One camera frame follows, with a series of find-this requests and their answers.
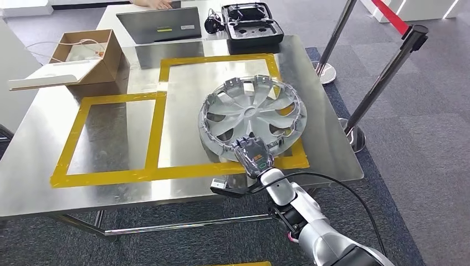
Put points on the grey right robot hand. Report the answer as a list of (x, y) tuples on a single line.
[(255, 158)]

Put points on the grey plastic wheel hubcap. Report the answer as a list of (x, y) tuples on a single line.
[(249, 113)]

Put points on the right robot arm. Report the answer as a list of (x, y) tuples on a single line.
[(319, 238)]

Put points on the stainless steel workbench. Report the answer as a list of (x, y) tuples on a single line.
[(330, 147)]

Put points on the clear plastic hand cover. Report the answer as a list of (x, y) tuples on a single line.
[(262, 161)]

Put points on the black plastic tray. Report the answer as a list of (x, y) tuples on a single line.
[(253, 29)]

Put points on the grey laptop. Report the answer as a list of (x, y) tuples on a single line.
[(158, 25)]

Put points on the brown cardboard box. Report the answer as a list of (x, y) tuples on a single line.
[(114, 62)]

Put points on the black smartphone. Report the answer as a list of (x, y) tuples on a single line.
[(176, 3)]

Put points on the person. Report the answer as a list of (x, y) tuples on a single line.
[(154, 3)]

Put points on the red barrier belt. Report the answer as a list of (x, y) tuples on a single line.
[(391, 16)]

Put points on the white desk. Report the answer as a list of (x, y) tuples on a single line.
[(110, 18)]

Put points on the white flat box lid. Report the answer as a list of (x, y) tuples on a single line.
[(47, 77)]

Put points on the white display plinth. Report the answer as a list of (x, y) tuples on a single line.
[(25, 9), (422, 9)]

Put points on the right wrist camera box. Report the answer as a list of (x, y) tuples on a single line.
[(227, 191)]

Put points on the chrome stanchion post black cap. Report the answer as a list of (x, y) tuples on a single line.
[(382, 80)]

